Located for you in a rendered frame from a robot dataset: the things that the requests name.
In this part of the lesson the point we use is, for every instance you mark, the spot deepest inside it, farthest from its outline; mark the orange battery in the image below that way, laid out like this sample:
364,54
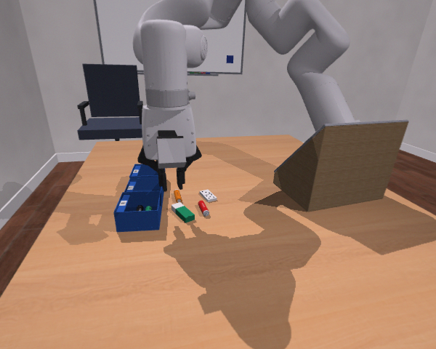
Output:
177,196

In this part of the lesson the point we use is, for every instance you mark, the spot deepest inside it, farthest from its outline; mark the red aa battery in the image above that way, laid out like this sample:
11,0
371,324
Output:
203,208

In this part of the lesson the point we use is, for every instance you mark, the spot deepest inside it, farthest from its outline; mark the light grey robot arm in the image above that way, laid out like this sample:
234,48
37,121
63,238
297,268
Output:
167,49

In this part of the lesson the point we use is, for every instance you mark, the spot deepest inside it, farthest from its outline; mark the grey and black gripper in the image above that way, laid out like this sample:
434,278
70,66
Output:
179,119

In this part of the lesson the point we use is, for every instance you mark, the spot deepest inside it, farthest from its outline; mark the blue three-compartment bin rack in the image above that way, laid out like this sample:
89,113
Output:
142,189

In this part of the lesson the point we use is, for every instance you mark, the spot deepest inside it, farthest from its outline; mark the green and white eraser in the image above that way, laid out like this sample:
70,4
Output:
183,212

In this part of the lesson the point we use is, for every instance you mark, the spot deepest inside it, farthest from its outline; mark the white domino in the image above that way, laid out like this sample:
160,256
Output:
208,195

